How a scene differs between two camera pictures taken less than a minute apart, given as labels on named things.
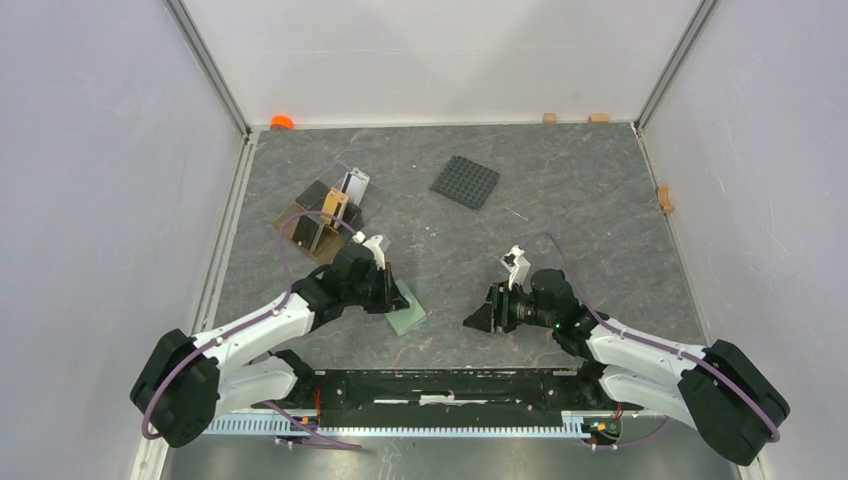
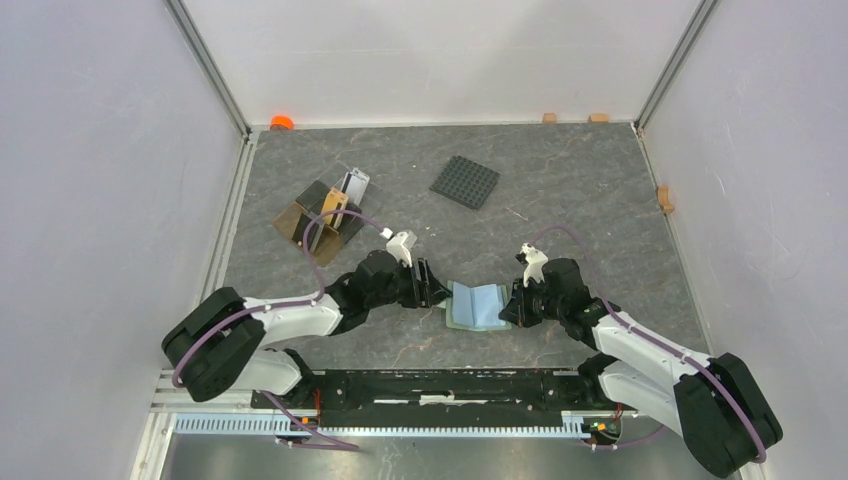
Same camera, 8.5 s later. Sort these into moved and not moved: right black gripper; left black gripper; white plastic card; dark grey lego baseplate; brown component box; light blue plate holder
Moved: left black gripper; light blue plate holder
Not moved: white plastic card; brown component box; right black gripper; dark grey lego baseplate
